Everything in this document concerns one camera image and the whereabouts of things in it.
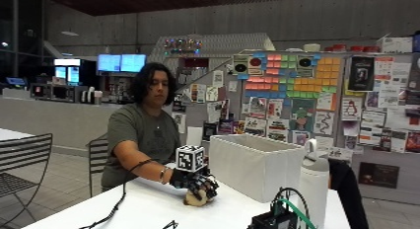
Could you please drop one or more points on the beige soft toy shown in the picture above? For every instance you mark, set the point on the beige soft toy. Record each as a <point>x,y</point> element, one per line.
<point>195,200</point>

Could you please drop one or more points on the white marker cube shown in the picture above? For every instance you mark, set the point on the white marker cube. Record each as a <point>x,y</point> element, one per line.
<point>191,158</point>

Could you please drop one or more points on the white fabric storage box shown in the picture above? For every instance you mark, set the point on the white fabric storage box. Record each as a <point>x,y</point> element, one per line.
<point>254,166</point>

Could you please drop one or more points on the black electronic device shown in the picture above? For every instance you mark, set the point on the black electronic device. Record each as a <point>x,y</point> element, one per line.
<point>272,220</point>

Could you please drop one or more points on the person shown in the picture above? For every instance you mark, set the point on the person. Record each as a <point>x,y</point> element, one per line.
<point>140,130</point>

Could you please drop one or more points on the white water bottle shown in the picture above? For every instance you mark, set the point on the white water bottle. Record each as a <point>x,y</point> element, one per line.
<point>314,186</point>

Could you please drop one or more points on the black slatted metal chair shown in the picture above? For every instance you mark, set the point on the black slatted metal chair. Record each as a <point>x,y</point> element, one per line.
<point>97,163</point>
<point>22,166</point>

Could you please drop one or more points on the black jacket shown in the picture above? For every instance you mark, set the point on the black jacket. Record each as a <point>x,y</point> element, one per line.
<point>350,192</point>

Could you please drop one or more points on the notice board with posters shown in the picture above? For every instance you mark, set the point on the notice board with posters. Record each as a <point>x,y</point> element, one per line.
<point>329,100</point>

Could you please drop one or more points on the group of coloured sticky notes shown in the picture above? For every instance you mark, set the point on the group of coloured sticky notes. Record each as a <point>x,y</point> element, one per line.
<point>292,77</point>

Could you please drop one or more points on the grey service counter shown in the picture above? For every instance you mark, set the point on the grey service counter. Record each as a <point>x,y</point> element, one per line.
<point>56,120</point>

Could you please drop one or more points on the black counter oven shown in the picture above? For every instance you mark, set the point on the black counter oven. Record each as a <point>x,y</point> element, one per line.
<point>56,92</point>

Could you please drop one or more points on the white side table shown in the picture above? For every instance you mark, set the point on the white side table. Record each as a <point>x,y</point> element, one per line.
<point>11,134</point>

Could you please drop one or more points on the lit drinks fridge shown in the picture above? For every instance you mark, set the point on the lit drinks fridge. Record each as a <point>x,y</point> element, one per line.
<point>68,71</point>

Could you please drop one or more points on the black framed poster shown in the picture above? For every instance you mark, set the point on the black framed poster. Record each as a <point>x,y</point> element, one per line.
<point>362,73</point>

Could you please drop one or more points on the small blue counter screen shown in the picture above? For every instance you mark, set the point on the small blue counter screen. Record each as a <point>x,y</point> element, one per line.
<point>16,81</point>

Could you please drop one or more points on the white box on board top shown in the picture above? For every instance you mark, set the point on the white box on board top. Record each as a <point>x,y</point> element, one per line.
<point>397,44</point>

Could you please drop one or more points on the blue wall monitor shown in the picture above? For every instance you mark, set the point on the blue wall monitor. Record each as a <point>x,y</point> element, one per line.
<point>133,62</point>
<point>109,62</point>

